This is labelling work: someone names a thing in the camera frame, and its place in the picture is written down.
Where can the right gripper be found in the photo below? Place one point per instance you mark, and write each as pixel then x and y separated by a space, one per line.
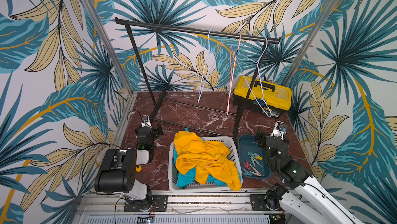
pixel 264 138

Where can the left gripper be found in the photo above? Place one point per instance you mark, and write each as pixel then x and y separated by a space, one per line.
pixel 156 132

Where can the mint clothespin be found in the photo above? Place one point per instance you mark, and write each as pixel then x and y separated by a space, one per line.
pixel 254 154

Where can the pale green clothespin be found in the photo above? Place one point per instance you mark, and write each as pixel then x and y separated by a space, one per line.
pixel 255 162

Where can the red clothespin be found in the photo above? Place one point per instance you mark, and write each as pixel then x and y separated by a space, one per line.
pixel 247 165

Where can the beige clothespin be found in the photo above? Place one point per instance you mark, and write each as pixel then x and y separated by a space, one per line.
pixel 255 171

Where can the turquoise clothespin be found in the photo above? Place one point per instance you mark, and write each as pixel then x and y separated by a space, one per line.
pixel 246 173

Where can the yellow t-shirt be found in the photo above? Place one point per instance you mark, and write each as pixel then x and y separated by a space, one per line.
pixel 204 159

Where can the teal blue t-shirt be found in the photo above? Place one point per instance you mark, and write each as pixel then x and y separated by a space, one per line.
pixel 186 177

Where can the pink wire hanger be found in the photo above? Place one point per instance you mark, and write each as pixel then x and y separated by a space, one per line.
pixel 233 58

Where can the light blue wire hanger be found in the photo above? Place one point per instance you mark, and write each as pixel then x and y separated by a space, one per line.
pixel 211 50

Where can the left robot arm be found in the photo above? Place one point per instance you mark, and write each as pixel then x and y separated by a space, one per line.
pixel 116 174

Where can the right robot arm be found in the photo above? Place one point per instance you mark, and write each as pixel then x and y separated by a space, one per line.
pixel 299 192

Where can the dark teal tray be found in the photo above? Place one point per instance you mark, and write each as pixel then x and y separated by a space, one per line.
pixel 247 144

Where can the yellow black toolbox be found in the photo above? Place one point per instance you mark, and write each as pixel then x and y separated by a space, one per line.
pixel 264 97

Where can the yellow utility knife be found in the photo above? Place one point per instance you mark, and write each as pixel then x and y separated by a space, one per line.
pixel 138 168

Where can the white plastic basket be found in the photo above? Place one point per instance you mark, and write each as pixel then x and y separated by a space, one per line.
pixel 195 188

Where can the black clothes rack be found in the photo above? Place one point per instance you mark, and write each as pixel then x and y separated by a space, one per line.
pixel 194 31

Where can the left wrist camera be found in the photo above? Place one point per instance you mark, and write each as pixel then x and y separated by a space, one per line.
pixel 146 121

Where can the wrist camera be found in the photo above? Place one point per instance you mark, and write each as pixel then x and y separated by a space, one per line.
pixel 280 129
pixel 146 121

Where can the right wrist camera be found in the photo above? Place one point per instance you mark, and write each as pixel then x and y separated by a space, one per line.
pixel 280 129

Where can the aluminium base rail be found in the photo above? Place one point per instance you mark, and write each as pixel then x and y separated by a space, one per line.
pixel 225 207

